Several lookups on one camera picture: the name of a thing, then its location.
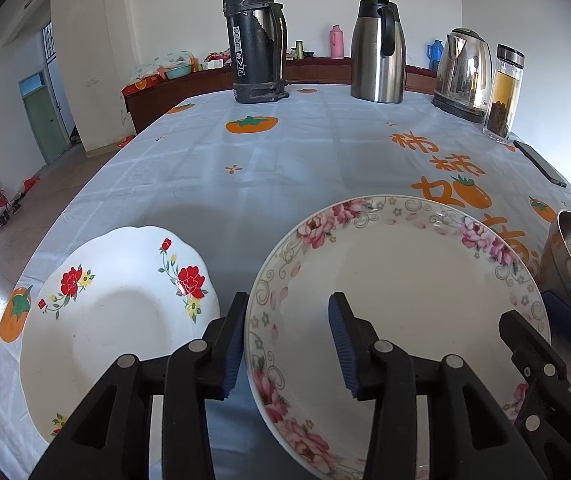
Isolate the glass tea bottle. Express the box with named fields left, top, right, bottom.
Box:
left=483, top=44, right=525, bottom=141

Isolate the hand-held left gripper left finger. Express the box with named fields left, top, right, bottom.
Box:
left=30, top=291, right=250, bottom=480

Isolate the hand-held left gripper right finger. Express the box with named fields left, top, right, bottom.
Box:
left=328, top=291, right=549, bottom=480

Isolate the steel electric kettle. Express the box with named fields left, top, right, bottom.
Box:
left=432, top=27, right=493, bottom=124

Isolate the white tablecloth with orange fruits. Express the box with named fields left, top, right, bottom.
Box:
left=0, top=82, right=571, bottom=480

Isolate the window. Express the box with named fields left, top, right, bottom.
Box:
left=42, top=22, right=59, bottom=67

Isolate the white plastic bag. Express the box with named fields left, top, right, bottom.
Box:
left=134, top=51, right=194, bottom=80

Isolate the white plate with red flowers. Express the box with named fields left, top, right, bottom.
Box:
left=19, top=225, right=221, bottom=448

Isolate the blue thermos flask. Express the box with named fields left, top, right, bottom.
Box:
left=426, top=39, right=445, bottom=72

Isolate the steel carafe with black handle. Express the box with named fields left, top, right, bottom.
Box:
left=350, top=0, right=407, bottom=104

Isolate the black smartphone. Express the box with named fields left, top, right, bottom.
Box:
left=513, top=140, right=567, bottom=188

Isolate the green door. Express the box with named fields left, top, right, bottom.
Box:
left=19, top=72, right=73, bottom=165

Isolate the black and steel thermos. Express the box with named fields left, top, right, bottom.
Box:
left=222, top=0, right=291, bottom=105

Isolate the dark wooden sideboard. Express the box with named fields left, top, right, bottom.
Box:
left=121, top=55, right=439, bottom=135

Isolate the pink thermos flask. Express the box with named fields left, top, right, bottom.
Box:
left=329, top=24, right=345, bottom=59

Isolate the orange box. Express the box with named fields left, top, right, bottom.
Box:
left=132, top=74, right=166, bottom=92

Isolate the plate with pink floral rim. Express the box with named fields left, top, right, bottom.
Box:
left=244, top=195, right=552, bottom=480

